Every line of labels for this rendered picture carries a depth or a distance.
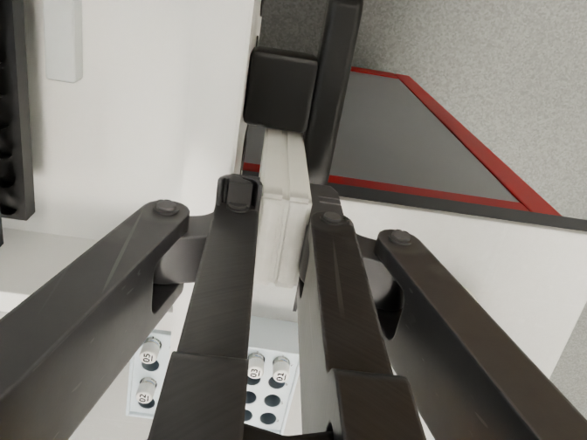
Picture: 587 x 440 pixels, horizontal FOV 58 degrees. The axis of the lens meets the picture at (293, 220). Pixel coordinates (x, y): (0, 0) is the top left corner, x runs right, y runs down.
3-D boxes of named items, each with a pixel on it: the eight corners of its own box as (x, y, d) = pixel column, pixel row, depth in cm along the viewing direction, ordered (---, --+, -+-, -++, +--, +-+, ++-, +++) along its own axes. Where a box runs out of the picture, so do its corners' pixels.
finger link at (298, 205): (286, 198, 15) (313, 202, 15) (284, 127, 21) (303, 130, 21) (271, 288, 16) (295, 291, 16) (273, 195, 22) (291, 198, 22)
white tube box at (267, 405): (302, 323, 42) (304, 354, 39) (283, 401, 46) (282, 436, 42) (144, 299, 41) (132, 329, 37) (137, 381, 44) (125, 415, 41)
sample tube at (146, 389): (165, 351, 43) (153, 393, 38) (164, 362, 43) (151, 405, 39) (150, 348, 43) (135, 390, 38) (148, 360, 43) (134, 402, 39)
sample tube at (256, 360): (266, 327, 42) (265, 367, 38) (264, 340, 42) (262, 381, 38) (251, 325, 42) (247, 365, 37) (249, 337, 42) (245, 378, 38)
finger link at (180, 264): (248, 296, 14) (134, 283, 14) (255, 215, 19) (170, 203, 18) (255, 248, 13) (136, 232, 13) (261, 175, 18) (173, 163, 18)
